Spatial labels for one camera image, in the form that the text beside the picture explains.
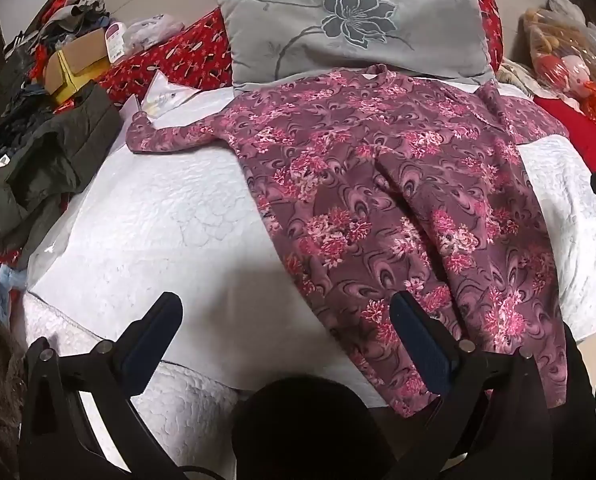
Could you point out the brown cardboard box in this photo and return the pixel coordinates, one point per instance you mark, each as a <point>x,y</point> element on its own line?
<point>78,50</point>

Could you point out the beige cloth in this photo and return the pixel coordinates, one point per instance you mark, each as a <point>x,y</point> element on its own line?
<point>515,76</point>

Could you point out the plastic bag of plush toys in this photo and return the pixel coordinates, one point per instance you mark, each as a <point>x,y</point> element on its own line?
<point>567,55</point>

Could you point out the dark cloth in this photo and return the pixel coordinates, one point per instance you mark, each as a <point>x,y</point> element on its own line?
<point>580,390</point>

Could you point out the white quilted blanket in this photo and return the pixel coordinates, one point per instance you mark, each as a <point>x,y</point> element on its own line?
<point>168,230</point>

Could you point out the white plastic bag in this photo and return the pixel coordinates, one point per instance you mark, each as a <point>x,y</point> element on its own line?
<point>150,32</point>

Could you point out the red leaf print bedsheet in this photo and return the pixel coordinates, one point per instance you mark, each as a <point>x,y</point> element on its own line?
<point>178,55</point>

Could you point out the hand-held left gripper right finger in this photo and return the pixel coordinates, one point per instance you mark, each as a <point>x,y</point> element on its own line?
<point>423,355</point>

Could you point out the plain red cloth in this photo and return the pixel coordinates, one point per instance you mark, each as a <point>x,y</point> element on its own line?
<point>582,135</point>

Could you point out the olive green jacket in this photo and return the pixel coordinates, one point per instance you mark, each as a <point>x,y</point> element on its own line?
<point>53,160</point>

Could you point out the yellow box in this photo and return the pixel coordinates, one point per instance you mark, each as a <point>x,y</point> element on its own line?
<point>80,79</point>

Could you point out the pile of mixed clothes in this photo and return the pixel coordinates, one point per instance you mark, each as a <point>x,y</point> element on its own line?
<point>63,15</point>

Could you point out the pink floral shirt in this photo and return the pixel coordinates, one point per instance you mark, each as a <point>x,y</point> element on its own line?
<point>377,185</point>

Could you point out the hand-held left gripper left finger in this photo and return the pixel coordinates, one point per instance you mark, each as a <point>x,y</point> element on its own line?
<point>143,355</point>

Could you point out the grey flower print pillow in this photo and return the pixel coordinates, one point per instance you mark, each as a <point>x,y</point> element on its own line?
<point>288,25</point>

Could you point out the pink label packet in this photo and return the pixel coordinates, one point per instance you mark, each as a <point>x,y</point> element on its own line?
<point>115,40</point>

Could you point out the clear plastic packet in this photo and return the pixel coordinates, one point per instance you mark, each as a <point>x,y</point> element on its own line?
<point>165,95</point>

